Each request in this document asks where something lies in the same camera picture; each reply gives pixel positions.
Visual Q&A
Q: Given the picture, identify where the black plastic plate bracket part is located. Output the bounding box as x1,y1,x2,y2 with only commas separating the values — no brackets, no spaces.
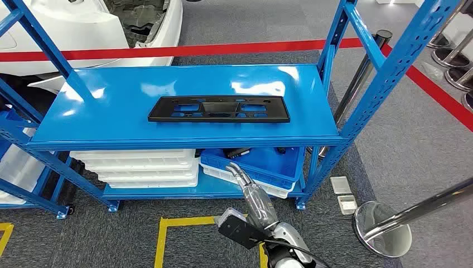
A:
147,95,291,124

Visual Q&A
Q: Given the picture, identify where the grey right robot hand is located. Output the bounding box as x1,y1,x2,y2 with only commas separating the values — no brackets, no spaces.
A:
225,162,281,232

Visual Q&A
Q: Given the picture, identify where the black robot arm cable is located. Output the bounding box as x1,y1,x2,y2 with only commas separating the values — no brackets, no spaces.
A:
258,238,330,268

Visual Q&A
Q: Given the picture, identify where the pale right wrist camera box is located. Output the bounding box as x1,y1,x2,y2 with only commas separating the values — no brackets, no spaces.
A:
214,207,266,250

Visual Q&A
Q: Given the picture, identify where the blue plastic bin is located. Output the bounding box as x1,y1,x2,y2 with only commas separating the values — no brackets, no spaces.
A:
199,147,306,192

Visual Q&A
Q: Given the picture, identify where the chrome stanchion with round base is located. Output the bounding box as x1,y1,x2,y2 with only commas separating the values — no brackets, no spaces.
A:
444,66,473,93
431,27,473,69
461,90,473,114
427,0,471,49
353,177,473,259

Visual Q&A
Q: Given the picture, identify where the white car body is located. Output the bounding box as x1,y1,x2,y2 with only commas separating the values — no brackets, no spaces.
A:
0,0,184,95

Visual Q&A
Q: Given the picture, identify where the red barrier belt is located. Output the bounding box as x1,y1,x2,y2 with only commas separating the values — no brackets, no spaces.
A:
0,37,473,133

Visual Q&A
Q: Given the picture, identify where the black stanchion post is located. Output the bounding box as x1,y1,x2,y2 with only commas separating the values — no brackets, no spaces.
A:
306,29,394,159

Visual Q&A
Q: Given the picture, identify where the clear plastic scrap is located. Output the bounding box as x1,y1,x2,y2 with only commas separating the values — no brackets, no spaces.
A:
421,61,445,83

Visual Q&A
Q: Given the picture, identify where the large white plastic crate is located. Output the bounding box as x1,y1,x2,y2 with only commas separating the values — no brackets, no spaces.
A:
0,127,47,205

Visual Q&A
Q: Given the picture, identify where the blue metal shelf rack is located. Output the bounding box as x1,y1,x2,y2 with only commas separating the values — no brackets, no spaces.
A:
0,0,462,219

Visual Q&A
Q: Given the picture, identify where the silver floor outlet plate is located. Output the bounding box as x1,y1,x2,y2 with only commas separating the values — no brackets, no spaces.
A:
330,176,353,195
337,195,359,216

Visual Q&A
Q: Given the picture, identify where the white plastic bin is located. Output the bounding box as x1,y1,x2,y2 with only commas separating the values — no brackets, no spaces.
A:
201,164,296,200

